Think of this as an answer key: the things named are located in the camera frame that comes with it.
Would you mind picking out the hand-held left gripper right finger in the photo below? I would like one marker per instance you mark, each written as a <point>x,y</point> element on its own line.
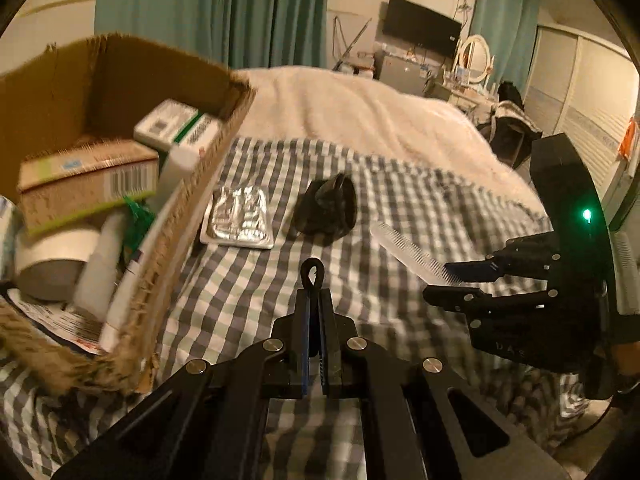
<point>326,340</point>

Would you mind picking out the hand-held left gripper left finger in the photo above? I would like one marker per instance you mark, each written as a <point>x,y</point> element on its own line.
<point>302,332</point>

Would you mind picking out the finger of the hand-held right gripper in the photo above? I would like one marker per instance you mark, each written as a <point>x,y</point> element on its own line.
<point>475,270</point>
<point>465,299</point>

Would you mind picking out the black looped clip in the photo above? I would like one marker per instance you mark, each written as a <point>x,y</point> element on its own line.
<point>312,291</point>

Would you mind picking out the clear plastic comb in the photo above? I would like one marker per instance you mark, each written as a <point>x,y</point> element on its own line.
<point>410,250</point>

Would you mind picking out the small brown carton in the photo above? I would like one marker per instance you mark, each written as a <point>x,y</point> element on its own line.
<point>85,182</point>

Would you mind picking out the cardboard box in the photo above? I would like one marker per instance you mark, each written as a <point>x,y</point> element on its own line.
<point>145,75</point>

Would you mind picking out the grey checked bedsheet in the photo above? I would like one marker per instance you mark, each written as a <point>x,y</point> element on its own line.
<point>240,285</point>

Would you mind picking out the silver blister pack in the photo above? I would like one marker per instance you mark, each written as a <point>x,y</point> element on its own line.
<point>240,215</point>

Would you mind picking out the orange hanging tag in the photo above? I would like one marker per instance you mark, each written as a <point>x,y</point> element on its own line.
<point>631,140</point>

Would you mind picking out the chair with dark clothes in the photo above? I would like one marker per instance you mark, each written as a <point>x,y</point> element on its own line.
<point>510,120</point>

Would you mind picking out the white dressing table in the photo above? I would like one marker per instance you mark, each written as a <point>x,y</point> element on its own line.
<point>460,97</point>

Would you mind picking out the white fluffy blanket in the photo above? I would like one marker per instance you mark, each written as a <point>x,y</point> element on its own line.
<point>370,115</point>

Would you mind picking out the green plastic piece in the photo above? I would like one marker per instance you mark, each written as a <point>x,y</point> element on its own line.
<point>135,220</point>

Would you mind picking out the white plastic bottle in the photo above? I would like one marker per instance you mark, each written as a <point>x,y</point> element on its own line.
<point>177,170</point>

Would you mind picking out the grey mini fridge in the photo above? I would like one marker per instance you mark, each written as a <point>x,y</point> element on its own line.
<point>400,72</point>

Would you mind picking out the oval white vanity mirror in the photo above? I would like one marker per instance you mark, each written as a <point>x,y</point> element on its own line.
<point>472,57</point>

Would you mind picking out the white tube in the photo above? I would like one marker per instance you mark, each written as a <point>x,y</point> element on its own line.
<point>97,272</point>

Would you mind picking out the green and white medicine box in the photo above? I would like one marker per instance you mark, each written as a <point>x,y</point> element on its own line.
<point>175,127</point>

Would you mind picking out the printed paper leaflet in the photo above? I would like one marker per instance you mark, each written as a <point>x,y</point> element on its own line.
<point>55,321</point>

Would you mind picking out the brown tape roll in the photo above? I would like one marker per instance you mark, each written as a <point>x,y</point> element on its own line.
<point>50,262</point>

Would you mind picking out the narrow teal curtain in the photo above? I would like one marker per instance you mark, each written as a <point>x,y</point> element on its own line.
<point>502,5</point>

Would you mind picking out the wide teal curtain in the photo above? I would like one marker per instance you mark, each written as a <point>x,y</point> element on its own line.
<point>210,10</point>

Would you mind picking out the black wall television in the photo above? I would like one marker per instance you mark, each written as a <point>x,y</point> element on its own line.
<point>422,27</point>

